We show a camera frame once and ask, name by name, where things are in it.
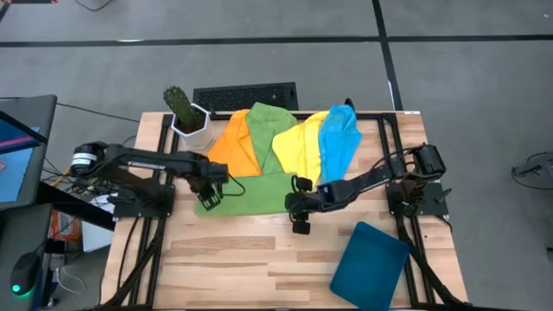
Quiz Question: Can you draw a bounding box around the green cactus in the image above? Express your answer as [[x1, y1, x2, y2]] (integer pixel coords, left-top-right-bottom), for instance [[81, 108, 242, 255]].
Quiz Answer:
[[162, 85, 204, 130]]

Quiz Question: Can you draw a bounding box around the orange microfiber towel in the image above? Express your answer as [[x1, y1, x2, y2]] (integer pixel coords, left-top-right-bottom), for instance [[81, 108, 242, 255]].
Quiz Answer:
[[207, 109, 264, 179]]

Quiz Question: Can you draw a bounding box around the orange cardboard box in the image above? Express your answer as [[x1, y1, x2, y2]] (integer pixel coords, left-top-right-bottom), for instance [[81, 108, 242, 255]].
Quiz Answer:
[[50, 209, 83, 244]]

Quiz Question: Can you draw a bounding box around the black computer mouse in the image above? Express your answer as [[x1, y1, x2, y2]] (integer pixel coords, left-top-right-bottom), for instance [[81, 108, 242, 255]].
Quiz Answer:
[[10, 251, 42, 297]]

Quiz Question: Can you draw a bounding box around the thin black floor cable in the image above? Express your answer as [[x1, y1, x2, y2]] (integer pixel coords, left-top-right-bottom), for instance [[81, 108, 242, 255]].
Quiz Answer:
[[55, 102, 142, 124]]

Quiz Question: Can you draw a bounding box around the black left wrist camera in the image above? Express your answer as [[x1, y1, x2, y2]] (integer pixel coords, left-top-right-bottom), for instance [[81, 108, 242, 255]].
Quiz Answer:
[[209, 162, 231, 186]]

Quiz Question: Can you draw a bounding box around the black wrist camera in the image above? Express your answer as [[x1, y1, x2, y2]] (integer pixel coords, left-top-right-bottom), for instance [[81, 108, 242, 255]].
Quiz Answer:
[[317, 181, 343, 204], [209, 162, 231, 186]]

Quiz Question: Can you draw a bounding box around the white paper sheet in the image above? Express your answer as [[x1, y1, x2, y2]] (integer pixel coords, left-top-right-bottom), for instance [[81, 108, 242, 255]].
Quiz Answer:
[[80, 194, 117, 254]]

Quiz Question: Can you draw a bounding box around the blue plastic tray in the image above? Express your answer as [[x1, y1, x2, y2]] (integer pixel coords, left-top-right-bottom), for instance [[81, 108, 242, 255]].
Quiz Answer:
[[329, 221, 410, 307]]

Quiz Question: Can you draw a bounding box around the laptop screen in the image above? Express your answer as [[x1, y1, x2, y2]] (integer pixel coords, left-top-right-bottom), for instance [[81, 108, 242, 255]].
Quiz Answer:
[[0, 93, 59, 213]]

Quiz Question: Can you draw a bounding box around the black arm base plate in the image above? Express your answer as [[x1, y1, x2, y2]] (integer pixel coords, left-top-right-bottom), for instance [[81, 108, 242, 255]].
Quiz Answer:
[[112, 183, 176, 219], [385, 181, 450, 218]]

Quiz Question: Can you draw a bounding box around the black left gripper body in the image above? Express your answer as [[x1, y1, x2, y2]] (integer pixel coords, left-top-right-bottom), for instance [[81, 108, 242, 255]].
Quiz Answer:
[[188, 166, 224, 198]]

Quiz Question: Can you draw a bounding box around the light green microfiber towel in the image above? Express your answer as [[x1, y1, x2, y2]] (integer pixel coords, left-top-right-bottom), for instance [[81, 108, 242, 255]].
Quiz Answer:
[[194, 172, 299, 219]]

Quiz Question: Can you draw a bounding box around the white hexagonal plant pot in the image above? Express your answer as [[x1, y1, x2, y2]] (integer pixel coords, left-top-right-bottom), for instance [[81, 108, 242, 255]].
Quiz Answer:
[[170, 102, 215, 150]]

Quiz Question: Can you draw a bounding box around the yellow microfiber towel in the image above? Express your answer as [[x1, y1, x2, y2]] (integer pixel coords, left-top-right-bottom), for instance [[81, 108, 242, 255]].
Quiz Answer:
[[271, 111, 332, 187]]

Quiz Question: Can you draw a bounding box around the black aluminium table frame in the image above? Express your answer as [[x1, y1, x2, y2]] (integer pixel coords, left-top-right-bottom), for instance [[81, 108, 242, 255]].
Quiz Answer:
[[103, 111, 470, 311]]

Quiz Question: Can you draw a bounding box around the black desk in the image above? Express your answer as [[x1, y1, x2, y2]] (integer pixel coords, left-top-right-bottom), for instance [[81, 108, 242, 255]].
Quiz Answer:
[[0, 202, 53, 311]]

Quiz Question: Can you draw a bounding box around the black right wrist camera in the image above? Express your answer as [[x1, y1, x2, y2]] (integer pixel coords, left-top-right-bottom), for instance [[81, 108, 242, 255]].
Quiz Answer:
[[317, 181, 343, 204]]

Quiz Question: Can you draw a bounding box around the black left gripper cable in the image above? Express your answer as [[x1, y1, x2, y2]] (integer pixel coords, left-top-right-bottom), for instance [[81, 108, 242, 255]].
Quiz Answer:
[[217, 172, 247, 198]]

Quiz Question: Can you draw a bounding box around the blue microfiber towel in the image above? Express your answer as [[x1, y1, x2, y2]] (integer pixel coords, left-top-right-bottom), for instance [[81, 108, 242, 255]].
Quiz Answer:
[[318, 104, 363, 185]]

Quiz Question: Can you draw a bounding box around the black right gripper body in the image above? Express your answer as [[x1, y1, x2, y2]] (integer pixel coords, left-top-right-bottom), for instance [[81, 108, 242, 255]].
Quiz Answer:
[[292, 176, 325, 235]]

